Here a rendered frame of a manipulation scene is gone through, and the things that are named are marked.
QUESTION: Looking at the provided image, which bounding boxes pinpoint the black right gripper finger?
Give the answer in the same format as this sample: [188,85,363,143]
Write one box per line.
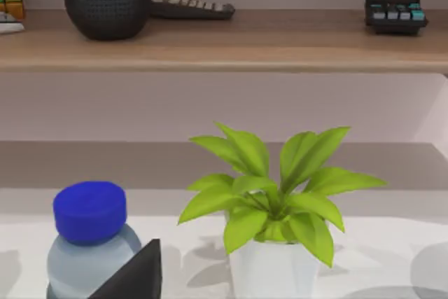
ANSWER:
[87,238,163,299]

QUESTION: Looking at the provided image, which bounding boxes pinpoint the clear bottle with blue cap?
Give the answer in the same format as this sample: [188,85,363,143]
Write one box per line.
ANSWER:
[45,181,144,299]

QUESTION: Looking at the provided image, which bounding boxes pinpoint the green plant in white pot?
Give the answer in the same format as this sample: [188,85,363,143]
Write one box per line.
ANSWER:
[177,121,388,299]

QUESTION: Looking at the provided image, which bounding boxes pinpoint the wooden shelf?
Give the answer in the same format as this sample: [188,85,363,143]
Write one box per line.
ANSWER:
[0,8,448,75]

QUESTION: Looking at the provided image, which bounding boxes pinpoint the black keyboard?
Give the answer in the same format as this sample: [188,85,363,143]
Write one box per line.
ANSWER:
[150,0,236,21]

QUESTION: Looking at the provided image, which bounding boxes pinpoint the white flat object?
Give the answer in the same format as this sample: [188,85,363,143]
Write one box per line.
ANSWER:
[0,11,26,35]

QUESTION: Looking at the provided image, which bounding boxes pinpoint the black calculator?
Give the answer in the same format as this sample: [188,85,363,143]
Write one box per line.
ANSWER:
[365,0,429,37]

